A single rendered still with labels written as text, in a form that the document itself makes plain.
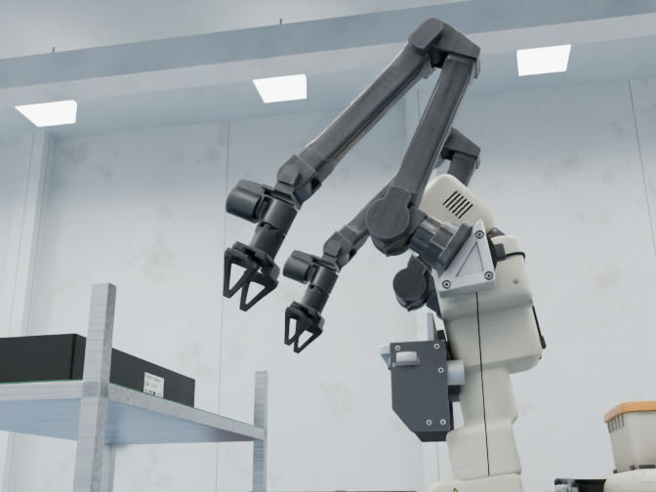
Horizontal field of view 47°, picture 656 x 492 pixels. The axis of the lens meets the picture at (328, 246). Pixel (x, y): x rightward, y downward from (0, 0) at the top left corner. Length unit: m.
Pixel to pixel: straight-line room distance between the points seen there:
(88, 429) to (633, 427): 0.88
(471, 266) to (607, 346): 7.16
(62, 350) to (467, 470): 0.74
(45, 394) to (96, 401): 0.09
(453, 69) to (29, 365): 0.94
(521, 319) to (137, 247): 8.31
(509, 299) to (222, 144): 8.39
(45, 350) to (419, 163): 0.75
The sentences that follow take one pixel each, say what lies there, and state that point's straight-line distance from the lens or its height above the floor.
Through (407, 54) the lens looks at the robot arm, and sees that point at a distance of 1.48.
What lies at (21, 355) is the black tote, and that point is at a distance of 1.49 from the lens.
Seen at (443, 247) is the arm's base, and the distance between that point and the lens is 1.30.
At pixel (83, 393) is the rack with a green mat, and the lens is 1.21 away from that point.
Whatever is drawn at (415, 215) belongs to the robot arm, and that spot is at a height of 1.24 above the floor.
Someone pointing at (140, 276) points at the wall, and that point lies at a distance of 9.41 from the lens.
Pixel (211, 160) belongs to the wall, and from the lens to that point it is 9.61.
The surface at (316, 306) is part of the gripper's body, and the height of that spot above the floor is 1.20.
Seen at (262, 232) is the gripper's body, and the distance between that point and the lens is 1.37.
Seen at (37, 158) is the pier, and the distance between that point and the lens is 10.37.
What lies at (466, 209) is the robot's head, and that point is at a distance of 1.48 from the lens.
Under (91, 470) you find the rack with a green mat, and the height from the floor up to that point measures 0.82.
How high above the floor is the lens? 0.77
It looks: 19 degrees up
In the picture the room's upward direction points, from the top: 1 degrees counter-clockwise
